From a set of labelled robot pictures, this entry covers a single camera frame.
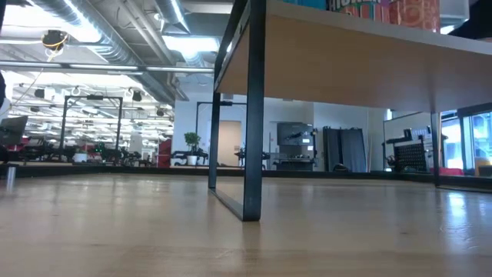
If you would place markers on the long ceiling light strip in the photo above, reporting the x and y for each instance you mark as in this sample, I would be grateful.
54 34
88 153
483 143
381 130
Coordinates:
104 66

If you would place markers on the dark computer monitor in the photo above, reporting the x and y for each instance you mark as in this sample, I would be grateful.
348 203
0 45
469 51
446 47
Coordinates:
13 130

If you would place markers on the silver spiral ceiling duct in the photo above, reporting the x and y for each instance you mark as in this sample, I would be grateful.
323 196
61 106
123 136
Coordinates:
173 13
111 46

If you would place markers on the black aluminium table frame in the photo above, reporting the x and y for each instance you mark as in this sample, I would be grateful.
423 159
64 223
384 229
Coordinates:
115 169

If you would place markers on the dark grey curtain partition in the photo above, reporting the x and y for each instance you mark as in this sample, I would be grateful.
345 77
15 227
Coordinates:
346 150

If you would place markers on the dark desk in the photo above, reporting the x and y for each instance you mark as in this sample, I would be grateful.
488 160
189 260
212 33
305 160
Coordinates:
296 165

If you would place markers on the wooden shelf board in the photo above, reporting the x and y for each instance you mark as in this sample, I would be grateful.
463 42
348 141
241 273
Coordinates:
346 65

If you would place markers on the yellow and pink can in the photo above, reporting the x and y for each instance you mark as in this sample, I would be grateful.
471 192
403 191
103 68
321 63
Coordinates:
415 13

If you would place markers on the green potted plant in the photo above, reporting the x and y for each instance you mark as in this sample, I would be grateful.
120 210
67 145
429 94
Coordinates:
192 148

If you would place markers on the black roller blind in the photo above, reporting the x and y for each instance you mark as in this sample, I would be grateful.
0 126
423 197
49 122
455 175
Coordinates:
476 109

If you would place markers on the beige door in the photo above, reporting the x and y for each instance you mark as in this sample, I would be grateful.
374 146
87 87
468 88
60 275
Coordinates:
229 143

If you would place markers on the large glass window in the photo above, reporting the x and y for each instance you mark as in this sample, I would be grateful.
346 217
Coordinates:
480 138

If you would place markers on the black metal frame rig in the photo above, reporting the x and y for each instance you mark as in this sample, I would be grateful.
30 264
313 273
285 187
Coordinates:
92 97
227 103

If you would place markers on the black background robot arm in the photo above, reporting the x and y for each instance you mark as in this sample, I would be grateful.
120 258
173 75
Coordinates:
265 155

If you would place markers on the black round ceiling device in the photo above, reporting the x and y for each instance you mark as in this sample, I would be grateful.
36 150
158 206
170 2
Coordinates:
54 38

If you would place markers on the black background robot arms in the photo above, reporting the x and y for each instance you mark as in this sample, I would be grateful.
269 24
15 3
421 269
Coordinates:
54 151

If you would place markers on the black dome-shaped object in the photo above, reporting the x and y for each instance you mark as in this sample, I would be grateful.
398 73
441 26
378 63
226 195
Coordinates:
341 168

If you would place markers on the yellow object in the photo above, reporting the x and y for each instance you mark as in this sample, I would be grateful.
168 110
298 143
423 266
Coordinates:
482 163

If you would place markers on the small grey post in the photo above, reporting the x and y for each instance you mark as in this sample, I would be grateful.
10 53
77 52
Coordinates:
11 175

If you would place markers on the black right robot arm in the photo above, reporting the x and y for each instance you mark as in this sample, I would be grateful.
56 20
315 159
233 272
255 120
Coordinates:
476 21

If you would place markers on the red low object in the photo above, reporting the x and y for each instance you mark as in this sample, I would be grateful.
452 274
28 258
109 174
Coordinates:
449 171

